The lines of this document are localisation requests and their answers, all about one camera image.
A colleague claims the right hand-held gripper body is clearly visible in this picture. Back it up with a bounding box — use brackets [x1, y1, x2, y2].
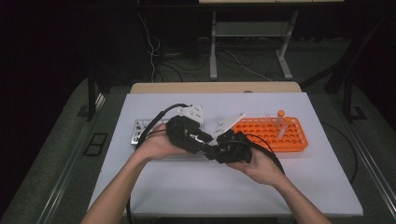
[211, 112, 254, 165]

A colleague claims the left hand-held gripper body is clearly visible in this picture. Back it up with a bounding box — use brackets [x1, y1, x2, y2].
[165, 105, 207, 154]

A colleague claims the metal test tube rack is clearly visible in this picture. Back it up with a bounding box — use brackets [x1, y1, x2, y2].
[130, 117, 209, 161]

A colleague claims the orange-capped test tube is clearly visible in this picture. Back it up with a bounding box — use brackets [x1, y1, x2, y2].
[273, 109, 286, 129]
[277, 117, 292, 139]

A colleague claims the orange test tube rack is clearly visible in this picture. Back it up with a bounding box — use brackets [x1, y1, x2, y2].
[232, 116, 309, 153]

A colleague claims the person's left hand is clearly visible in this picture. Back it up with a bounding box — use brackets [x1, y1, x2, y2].
[134, 122, 191, 162]

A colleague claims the person's right hand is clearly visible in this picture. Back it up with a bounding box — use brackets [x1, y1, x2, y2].
[227, 146, 286, 188]

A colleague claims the white table board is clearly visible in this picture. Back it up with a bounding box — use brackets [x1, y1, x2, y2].
[87, 91, 364, 217]

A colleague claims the black floor socket plate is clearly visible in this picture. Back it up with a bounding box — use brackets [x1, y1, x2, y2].
[82, 133, 109, 157]

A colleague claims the black metal stand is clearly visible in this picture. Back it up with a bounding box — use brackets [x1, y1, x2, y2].
[299, 12, 396, 123]
[77, 66, 112, 123]

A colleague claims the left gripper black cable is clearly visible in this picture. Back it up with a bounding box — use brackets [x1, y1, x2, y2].
[125, 103, 191, 224]

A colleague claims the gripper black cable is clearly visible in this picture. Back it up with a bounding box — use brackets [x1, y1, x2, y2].
[125, 103, 191, 224]
[239, 133, 286, 175]

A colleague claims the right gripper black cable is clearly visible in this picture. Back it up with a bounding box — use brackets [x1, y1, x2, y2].
[239, 133, 286, 175]

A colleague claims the black floor cable bundle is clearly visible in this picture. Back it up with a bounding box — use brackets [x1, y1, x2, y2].
[153, 50, 216, 82]

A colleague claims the white hanging cable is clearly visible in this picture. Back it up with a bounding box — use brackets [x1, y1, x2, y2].
[136, 11, 162, 83]

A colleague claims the white floor cable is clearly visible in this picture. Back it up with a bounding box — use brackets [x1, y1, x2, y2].
[224, 49, 274, 83]

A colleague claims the white metal desk frame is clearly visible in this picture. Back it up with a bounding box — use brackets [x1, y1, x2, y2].
[208, 9, 300, 81]

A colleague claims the aluminium floor rail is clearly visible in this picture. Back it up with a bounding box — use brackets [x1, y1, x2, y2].
[36, 92, 106, 224]
[340, 119, 396, 213]

